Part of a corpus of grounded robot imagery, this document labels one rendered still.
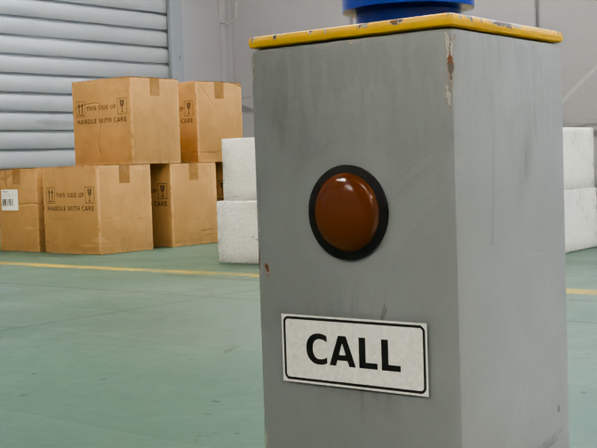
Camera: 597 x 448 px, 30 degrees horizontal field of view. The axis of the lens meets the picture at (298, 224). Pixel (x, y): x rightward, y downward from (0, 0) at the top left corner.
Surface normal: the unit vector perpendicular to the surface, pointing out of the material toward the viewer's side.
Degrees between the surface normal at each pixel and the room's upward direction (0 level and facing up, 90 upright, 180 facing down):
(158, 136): 90
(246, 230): 90
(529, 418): 90
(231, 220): 90
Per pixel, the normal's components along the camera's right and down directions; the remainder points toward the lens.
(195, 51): 0.77, 0.00
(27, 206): -0.67, 0.06
